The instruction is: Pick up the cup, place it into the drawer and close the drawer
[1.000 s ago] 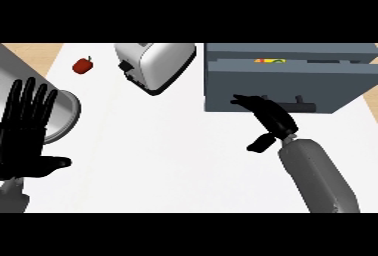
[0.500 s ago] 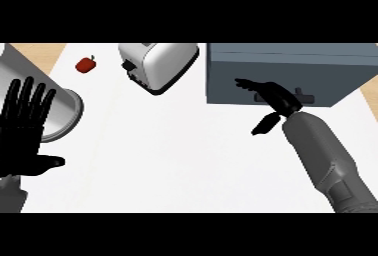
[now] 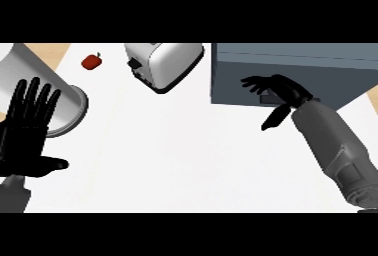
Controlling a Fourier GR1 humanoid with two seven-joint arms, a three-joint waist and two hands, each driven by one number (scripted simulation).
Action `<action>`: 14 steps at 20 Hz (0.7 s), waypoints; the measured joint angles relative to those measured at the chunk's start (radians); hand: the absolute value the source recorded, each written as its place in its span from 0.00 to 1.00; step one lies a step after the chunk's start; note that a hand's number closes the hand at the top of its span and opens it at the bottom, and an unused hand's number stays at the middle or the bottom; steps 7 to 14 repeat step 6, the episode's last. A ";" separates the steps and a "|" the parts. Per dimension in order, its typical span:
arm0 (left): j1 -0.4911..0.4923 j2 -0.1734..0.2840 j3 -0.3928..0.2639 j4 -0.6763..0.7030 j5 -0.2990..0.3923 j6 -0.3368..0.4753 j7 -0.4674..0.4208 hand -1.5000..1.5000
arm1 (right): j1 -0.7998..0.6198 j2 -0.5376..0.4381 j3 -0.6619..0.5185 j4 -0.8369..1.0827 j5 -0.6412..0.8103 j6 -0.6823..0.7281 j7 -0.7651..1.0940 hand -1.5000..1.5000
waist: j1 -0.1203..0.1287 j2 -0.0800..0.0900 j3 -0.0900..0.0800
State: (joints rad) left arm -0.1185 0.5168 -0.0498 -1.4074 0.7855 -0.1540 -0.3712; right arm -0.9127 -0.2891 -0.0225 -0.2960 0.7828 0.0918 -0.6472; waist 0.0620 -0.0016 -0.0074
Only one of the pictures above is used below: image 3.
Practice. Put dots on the white toaster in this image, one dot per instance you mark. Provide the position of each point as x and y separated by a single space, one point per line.
164 65

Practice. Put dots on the grey blue drawer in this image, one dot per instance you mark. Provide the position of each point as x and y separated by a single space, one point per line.
304 75

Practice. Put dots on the red bell pepper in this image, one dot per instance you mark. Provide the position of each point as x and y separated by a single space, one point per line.
91 62

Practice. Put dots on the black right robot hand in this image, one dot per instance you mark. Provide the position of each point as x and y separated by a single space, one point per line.
285 90

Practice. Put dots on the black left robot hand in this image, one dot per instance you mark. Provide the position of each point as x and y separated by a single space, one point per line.
23 133

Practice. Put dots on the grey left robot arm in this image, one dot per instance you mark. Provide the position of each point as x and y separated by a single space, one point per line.
13 195

